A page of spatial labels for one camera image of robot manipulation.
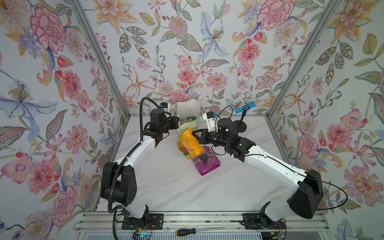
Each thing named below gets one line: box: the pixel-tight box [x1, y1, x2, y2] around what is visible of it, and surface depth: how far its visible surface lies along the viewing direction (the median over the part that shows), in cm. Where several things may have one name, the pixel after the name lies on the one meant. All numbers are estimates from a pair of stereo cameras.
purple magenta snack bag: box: [193, 145, 221, 176], surface depth 90 cm
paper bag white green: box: [176, 98, 200, 135], surface depth 87 cm
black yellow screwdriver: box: [175, 227, 226, 237], surface depth 72 cm
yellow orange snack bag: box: [176, 128, 205, 160], surface depth 76 cm
